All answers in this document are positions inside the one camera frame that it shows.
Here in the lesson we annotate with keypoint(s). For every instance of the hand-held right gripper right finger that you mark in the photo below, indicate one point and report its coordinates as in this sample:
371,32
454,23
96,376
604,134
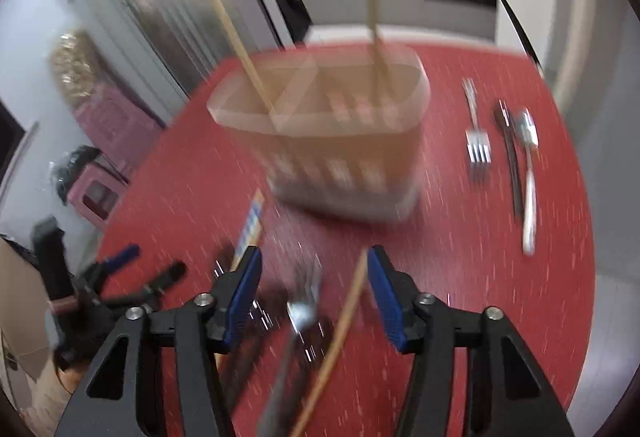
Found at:
385,289

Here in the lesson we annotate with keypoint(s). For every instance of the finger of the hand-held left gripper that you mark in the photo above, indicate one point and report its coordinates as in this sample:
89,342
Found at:
122,256
167,274

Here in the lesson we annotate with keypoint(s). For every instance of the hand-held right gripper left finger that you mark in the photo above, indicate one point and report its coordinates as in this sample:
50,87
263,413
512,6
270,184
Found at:
245,289

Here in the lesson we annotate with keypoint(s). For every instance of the large dark spoon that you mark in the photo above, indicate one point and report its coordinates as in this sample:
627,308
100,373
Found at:
300,314

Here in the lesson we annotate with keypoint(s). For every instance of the plain wooden chopstick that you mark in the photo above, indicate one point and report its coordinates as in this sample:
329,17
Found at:
340,332

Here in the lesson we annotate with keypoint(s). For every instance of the patterned tip chopstick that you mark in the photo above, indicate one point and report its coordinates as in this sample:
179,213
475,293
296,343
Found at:
252,224

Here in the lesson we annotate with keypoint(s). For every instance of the small brown spoon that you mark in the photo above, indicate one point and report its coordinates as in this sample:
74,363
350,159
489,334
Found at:
245,367

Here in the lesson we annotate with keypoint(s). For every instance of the beige perforated utensil holder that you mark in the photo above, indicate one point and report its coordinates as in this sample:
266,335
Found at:
350,152

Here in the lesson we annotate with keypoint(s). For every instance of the pink plastic stool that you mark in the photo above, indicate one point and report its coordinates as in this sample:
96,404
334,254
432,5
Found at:
95,197
115,117

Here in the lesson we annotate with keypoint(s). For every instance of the cardboard box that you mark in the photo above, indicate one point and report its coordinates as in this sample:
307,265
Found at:
20,317

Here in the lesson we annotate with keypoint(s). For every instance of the black plastic bag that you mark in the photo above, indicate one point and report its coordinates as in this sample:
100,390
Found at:
75,167

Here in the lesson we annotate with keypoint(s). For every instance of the metal fork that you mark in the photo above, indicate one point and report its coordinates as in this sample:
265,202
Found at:
478,144

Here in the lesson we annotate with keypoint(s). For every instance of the gold glitter decoration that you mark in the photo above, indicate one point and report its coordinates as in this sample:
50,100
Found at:
75,67

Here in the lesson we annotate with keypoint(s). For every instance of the glass door cabinet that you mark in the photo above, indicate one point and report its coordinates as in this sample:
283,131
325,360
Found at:
165,2

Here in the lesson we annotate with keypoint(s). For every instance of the black cloth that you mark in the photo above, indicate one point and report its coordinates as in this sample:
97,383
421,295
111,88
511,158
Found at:
292,7

